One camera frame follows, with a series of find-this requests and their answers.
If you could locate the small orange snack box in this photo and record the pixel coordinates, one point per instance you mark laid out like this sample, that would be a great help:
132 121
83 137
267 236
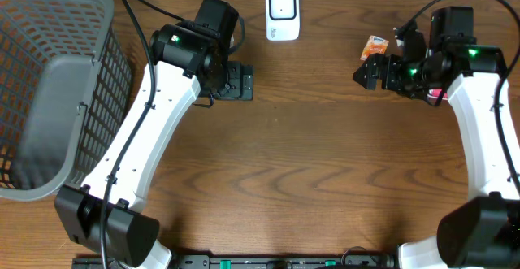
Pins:
374 45

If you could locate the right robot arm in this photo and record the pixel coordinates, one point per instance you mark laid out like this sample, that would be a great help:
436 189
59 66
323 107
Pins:
484 232

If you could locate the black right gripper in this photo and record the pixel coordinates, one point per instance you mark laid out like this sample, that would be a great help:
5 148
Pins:
392 62

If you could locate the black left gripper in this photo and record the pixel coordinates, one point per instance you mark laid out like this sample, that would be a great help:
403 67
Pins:
242 82

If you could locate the white barcode scanner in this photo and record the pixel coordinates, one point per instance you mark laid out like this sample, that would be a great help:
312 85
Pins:
283 20

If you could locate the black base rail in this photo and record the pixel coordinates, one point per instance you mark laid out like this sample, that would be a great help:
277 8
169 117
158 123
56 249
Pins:
354 259

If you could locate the purple red snack bag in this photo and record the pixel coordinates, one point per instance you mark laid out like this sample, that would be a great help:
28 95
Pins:
434 94

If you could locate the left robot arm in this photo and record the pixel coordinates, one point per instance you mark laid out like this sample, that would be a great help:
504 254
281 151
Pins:
187 61

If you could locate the grey plastic mesh basket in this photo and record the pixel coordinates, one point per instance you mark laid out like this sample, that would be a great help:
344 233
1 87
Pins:
64 91

